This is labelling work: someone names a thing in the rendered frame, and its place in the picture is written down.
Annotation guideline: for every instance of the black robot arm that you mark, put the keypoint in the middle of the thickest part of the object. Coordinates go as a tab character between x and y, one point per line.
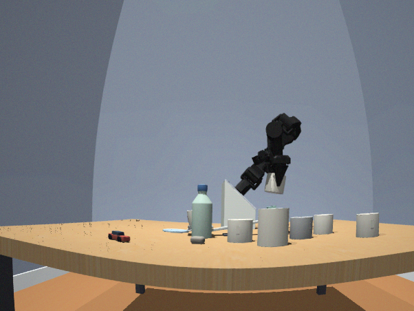
282	129

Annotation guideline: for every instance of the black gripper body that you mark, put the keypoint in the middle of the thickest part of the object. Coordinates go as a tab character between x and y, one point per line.
278	157

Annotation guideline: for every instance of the small red toy car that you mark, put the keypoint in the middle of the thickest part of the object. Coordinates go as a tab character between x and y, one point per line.
119	235

